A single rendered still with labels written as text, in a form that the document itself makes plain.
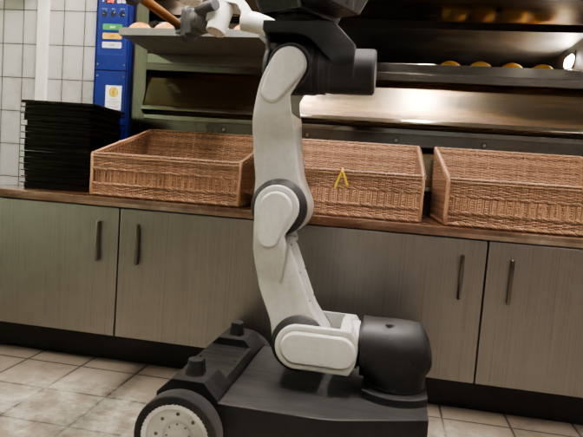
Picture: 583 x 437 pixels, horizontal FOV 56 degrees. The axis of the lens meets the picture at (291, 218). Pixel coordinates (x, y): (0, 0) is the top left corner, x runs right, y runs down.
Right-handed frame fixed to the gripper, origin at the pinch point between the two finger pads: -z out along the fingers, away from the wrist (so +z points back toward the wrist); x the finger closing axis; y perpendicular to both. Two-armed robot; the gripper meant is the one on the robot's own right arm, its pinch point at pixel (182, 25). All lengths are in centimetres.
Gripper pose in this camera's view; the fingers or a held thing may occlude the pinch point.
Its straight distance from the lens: 212.4
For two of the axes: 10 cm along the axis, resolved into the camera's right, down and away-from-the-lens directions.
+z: 7.0, 1.0, -7.1
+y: 7.1, -0.2, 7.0
